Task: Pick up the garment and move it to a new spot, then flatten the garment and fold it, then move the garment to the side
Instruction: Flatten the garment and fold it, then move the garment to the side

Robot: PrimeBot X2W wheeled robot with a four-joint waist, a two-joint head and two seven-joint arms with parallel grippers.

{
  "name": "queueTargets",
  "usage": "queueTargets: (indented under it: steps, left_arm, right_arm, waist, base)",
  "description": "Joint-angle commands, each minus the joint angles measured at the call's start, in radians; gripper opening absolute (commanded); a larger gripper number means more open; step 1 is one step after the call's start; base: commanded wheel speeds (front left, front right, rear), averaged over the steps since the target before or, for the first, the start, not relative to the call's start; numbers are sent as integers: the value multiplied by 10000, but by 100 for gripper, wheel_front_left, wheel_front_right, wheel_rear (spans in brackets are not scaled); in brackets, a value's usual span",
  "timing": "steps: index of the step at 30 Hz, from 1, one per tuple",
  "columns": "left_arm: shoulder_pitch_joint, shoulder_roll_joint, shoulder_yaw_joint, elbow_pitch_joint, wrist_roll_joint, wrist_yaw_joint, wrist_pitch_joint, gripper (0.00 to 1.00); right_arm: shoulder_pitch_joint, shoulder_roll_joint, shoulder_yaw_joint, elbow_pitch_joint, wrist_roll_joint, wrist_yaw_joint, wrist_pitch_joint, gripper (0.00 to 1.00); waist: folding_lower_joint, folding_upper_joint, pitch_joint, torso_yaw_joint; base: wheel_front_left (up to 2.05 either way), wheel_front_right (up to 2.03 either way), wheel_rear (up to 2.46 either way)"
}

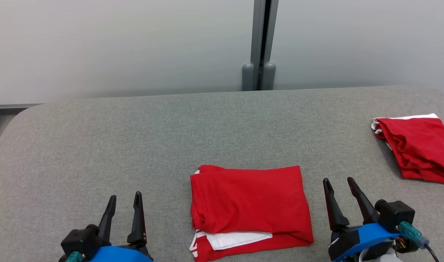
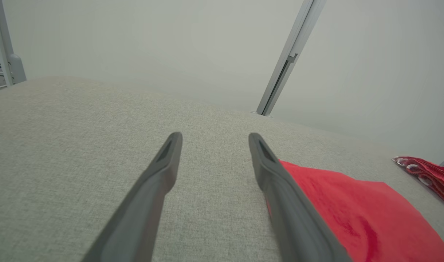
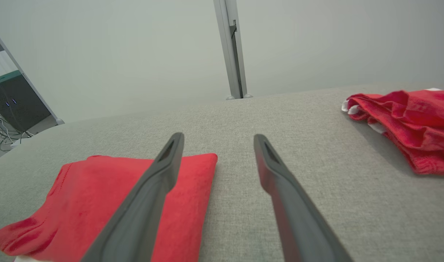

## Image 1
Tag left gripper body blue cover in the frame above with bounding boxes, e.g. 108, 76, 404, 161
89, 243, 154, 262

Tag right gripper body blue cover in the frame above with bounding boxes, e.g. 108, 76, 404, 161
329, 223, 400, 262

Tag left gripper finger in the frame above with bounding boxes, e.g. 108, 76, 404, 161
127, 191, 147, 245
98, 195, 117, 245

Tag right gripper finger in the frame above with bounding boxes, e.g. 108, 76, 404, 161
347, 177, 380, 224
323, 178, 350, 230

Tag red basketball jersey white undershirt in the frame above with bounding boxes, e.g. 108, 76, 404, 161
189, 164, 314, 262

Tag grey fabric sofa seat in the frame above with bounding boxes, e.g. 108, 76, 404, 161
0, 86, 444, 262

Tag right camera cable teal plug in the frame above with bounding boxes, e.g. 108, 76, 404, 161
397, 221, 441, 262

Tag grey partition post round feet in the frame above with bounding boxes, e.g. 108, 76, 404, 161
241, 0, 279, 91

